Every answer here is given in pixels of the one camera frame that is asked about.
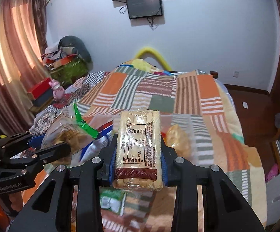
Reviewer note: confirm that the small black wall monitor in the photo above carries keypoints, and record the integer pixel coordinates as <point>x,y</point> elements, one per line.
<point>144,6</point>

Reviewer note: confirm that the wooden bedpost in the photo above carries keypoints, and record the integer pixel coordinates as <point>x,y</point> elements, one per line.
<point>214,75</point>

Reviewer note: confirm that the yellow fluffy pillow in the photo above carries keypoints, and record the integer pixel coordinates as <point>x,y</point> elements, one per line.
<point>143,64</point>

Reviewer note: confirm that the dark patterned curtain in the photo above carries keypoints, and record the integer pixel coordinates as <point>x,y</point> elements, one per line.
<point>40,12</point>

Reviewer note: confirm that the white paper scrap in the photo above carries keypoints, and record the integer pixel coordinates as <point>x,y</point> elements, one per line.
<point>245,105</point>

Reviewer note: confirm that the pile of clutter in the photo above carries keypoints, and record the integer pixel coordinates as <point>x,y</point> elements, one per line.
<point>55,56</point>

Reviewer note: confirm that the fried snack bag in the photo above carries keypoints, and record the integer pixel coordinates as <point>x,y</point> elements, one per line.
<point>177,137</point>

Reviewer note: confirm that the yellow arched tube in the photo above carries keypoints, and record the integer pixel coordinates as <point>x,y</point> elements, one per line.
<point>154,53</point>

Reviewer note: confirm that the white wall socket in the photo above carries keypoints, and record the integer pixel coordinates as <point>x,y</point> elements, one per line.
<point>236,74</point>

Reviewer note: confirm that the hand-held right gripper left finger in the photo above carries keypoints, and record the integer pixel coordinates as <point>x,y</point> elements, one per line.
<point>113,169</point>

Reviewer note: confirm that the pink plush toy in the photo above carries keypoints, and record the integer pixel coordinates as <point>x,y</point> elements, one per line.
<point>57,90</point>

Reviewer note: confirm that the pale cracker packet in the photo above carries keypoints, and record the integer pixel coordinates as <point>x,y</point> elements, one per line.
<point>137,135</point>

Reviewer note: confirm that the dark grey box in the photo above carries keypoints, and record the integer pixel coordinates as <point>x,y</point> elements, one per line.
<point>43,99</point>

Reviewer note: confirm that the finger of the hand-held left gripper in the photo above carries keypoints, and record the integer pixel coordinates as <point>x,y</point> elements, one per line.
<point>55,151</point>
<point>36,140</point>

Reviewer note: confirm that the green snack packet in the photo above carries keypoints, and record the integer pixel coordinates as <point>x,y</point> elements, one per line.
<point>111,198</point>

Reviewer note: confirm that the red box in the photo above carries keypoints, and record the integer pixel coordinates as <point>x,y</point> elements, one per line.
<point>41,88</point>

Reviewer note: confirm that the pink slipper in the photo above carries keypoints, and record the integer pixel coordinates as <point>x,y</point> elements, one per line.
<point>272,172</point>

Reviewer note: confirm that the green-edged cookie packet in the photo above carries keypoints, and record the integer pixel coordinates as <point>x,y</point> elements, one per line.
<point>65,130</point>

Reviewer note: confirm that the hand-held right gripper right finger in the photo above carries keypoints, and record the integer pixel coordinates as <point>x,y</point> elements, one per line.
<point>164,171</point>

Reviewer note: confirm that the grey cushion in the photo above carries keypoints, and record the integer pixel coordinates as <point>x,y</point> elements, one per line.
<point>78,44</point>

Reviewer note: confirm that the checkered patchwork quilt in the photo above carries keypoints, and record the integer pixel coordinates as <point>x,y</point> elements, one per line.
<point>86,87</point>

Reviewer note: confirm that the striped patchwork blanket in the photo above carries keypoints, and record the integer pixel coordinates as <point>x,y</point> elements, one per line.
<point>203,96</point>

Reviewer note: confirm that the green patterned box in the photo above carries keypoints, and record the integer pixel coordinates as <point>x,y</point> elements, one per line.
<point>69,71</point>

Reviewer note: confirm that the sheer orange curtain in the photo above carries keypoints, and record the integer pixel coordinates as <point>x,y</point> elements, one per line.
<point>9,60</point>

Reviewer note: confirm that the blue chip bag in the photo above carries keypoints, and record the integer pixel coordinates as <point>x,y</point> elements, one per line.
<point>98,145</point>

